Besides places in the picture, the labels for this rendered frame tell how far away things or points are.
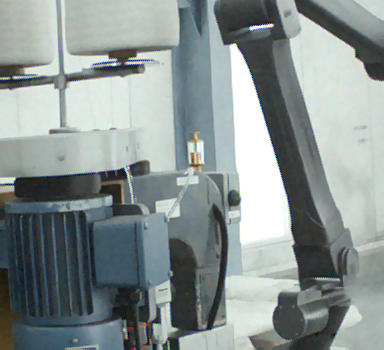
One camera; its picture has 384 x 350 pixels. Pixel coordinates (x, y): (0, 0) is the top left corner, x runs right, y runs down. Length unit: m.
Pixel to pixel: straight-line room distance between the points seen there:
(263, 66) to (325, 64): 7.81
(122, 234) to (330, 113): 7.94
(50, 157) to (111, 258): 0.15
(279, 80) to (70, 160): 0.30
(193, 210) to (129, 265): 0.48
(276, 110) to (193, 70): 6.30
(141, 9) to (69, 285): 0.39
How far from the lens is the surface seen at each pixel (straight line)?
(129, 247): 1.39
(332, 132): 9.30
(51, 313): 1.43
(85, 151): 1.39
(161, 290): 1.72
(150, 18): 1.51
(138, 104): 7.52
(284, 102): 1.48
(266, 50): 1.45
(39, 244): 1.42
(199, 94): 7.74
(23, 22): 1.72
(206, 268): 1.89
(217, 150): 7.54
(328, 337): 1.60
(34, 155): 1.39
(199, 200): 1.87
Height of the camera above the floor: 1.42
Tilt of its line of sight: 4 degrees down
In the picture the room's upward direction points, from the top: 3 degrees counter-clockwise
